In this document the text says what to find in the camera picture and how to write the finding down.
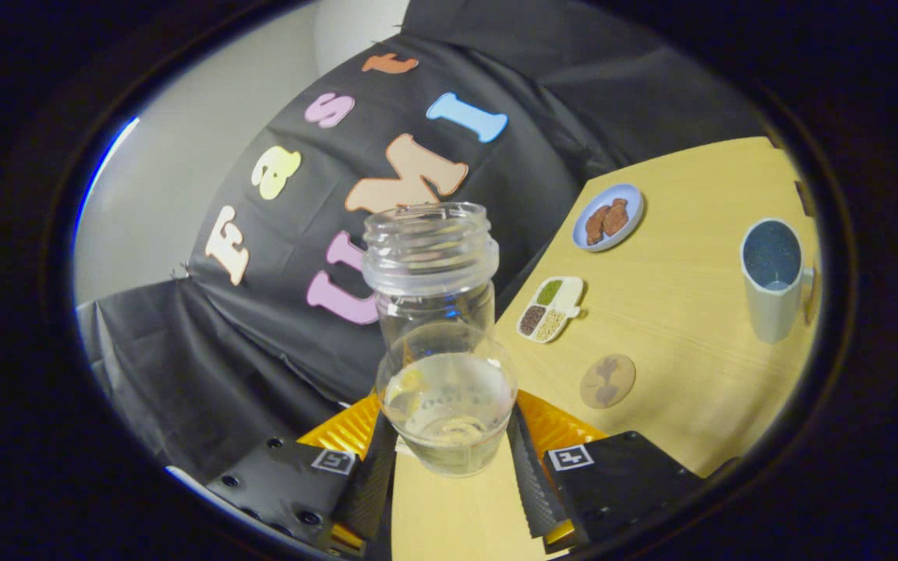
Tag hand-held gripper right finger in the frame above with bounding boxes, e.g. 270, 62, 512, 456
505, 390, 707, 550

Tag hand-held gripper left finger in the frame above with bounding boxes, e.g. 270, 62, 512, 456
206, 392, 399, 558

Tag round brown coaster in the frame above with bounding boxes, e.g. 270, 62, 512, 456
579, 354, 637, 410

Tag clear glass bottle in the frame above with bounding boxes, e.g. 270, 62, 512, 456
361, 202, 520, 478

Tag white cup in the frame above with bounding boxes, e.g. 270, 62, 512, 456
740, 217, 816, 345

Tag black backdrop cloth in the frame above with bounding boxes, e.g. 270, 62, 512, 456
75, 0, 769, 484

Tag white divided grain dish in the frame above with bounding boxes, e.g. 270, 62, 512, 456
516, 276, 586, 344

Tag wooden table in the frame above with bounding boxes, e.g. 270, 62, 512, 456
391, 136, 822, 561

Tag brown cookie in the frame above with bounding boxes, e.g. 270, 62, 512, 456
603, 198, 631, 237
585, 205, 612, 246

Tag blue plate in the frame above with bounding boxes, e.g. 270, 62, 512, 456
571, 183, 645, 252

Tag brown round disc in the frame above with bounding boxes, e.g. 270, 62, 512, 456
802, 261, 822, 326

